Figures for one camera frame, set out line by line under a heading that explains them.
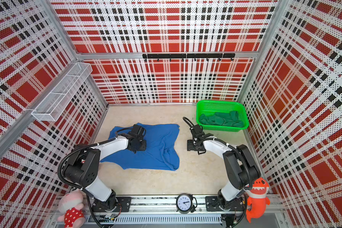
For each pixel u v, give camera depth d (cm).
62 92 77
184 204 72
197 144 68
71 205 69
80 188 50
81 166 47
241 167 46
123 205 74
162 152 91
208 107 114
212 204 73
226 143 53
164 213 73
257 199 71
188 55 88
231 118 109
